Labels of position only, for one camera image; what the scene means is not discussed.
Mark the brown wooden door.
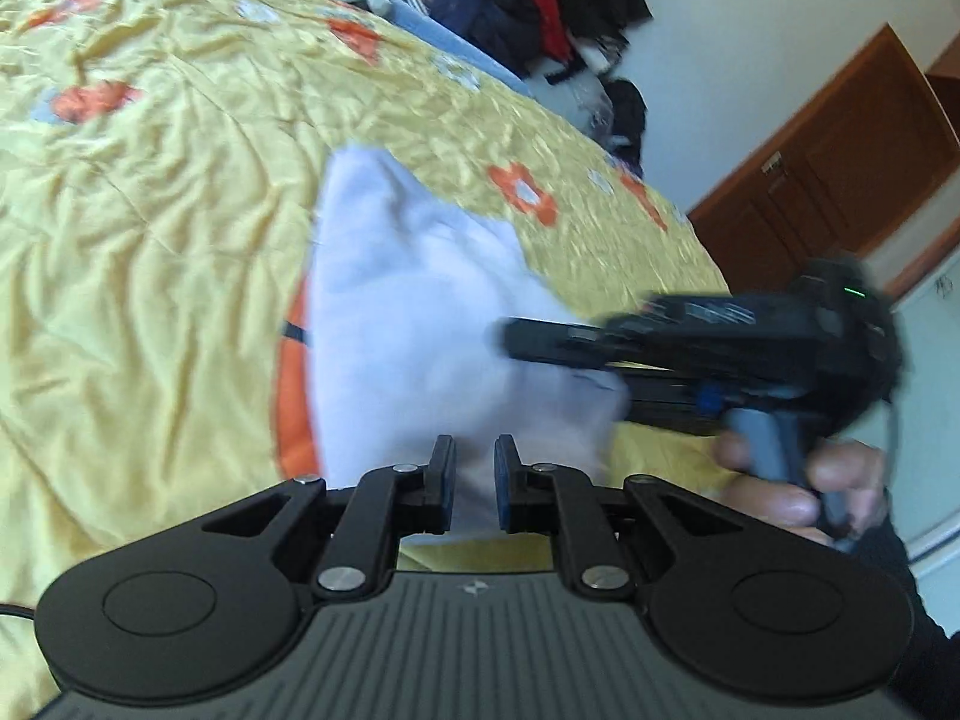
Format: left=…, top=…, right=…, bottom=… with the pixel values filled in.
left=686, top=22, right=960, bottom=293

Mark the pile of clothes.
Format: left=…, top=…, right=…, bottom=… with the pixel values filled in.
left=270, top=0, right=542, bottom=100

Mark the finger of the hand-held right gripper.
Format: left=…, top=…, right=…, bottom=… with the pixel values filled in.
left=611, top=369, right=725, bottom=432
left=501, top=317, right=631, bottom=370

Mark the navy jacket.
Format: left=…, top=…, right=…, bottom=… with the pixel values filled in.
left=426, top=0, right=530, bottom=55

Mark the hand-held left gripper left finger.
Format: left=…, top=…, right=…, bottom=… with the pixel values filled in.
left=202, top=435, right=457, bottom=601

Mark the person's right forearm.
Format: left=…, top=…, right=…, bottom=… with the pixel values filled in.
left=847, top=517, right=960, bottom=720

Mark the black bag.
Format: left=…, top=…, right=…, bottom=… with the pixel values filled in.
left=600, top=79, right=650, bottom=175

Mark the pale long-sleeved shirt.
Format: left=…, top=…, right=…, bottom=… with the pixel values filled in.
left=304, top=146, right=638, bottom=541

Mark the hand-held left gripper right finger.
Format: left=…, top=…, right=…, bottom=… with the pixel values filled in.
left=493, top=435, right=745, bottom=601

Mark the person's right hand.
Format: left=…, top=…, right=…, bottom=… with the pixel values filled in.
left=711, top=431, right=892, bottom=542

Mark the yellow floral blanket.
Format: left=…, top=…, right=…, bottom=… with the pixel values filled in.
left=0, top=0, right=732, bottom=720

